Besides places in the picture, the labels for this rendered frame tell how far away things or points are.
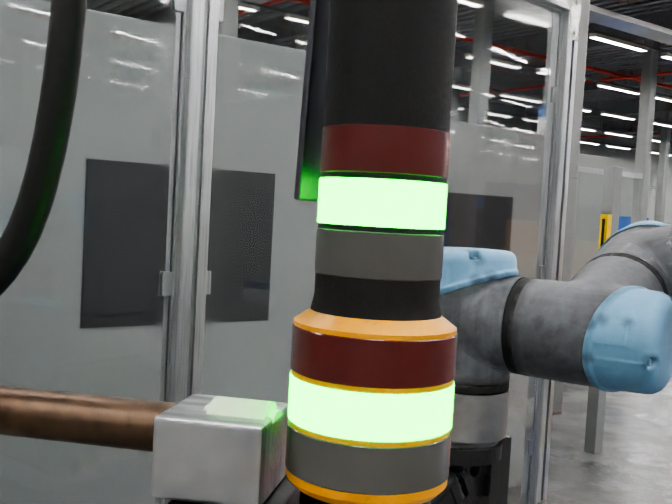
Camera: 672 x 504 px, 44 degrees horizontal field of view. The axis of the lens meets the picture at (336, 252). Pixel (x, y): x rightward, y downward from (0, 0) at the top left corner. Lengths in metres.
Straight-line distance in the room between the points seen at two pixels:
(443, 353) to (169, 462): 0.08
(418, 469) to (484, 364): 0.44
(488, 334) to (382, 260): 0.43
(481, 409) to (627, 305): 0.14
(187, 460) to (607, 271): 0.48
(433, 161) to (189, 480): 0.10
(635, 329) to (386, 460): 0.41
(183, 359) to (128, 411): 0.81
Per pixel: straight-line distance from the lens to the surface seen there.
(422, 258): 0.21
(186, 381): 1.05
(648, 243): 0.72
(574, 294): 0.62
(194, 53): 1.04
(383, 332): 0.20
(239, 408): 0.23
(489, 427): 0.66
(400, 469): 0.21
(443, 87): 0.21
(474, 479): 0.70
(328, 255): 0.21
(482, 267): 0.64
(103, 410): 0.24
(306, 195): 0.23
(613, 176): 6.00
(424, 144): 0.21
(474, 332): 0.63
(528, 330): 0.62
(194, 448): 0.22
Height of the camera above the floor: 1.61
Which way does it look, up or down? 3 degrees down
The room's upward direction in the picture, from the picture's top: 3 degrees clockwise
